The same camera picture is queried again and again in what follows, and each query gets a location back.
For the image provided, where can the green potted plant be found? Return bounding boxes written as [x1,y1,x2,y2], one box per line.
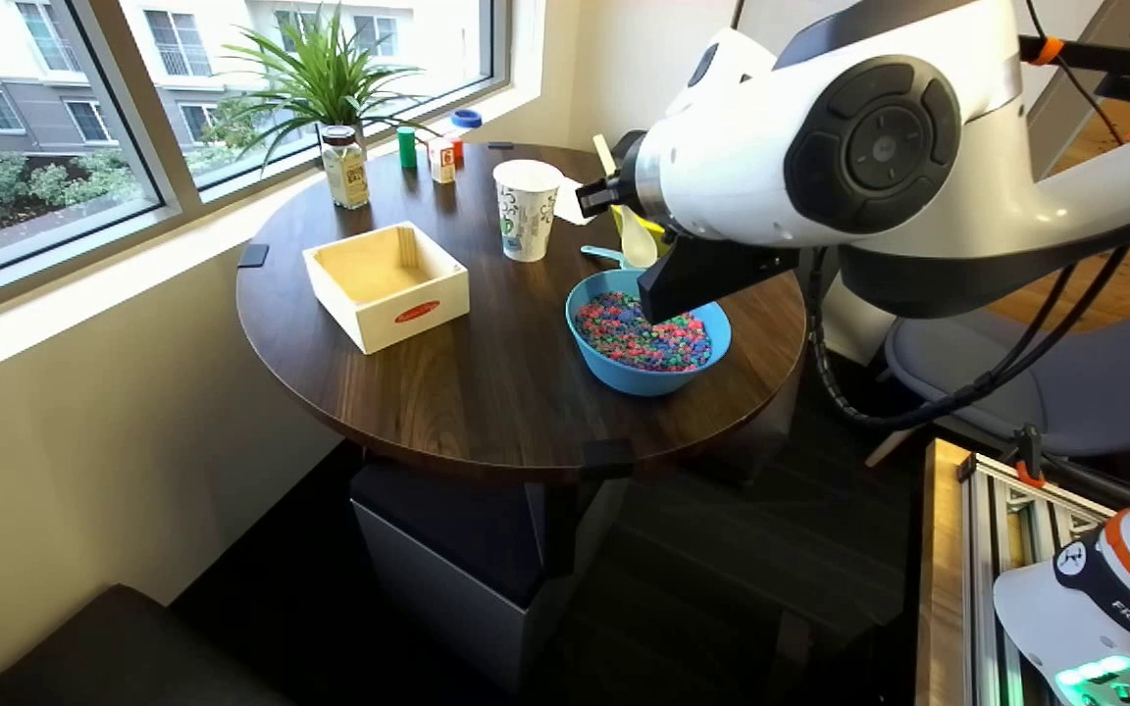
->
[216,5,421,151]

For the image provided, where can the grey window frame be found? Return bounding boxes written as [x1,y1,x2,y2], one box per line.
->
[0,0,517,317]

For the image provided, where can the white plastic spoon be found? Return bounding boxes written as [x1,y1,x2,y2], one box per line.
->
[607,199,667,273]

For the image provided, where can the black cable guide rod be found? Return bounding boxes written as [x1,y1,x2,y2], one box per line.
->
[1011,18,1130,110]

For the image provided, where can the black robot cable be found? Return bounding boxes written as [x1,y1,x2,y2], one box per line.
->
[799,245,1130,437]

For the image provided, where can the colourful beads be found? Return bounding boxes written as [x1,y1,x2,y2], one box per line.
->
[576,289,713,378]

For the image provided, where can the light wooden box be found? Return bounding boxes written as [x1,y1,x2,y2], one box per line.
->
[298,220,474,357]

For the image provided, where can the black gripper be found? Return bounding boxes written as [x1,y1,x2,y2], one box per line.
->
[636,232,803,330]

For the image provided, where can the white robot base orange ring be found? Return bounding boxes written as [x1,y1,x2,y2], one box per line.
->
[994,455,1130,706]

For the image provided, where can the printed paper cup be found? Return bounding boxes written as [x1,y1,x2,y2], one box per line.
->
[491,158,564,266]

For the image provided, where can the blue plastic bowl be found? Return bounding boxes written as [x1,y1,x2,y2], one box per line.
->
[561,264,738,402]

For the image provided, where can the aluminium rail cart frame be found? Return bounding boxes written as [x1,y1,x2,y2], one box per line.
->
[914,437,1128,706]

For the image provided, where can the grey office chair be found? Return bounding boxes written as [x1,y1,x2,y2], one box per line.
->
[862,302,1130,470]

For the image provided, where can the white paper napkin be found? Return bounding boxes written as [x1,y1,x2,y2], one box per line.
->
[549,171,591,229]

